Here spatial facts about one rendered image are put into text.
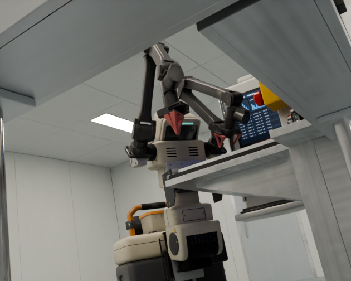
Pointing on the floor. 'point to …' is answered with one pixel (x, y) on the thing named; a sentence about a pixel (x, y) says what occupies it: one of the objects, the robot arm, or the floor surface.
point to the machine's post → (319, 209)
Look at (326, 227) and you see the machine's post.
